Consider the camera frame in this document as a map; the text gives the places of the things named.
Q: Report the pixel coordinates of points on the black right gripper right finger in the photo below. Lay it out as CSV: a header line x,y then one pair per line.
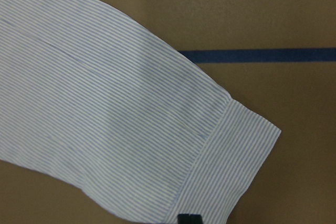
x,y
196,219

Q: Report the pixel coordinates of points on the blue striped button shirt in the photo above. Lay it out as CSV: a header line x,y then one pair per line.
x,y
92,98

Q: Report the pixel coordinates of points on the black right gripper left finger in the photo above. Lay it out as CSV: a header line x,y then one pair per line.
x,y
183,219

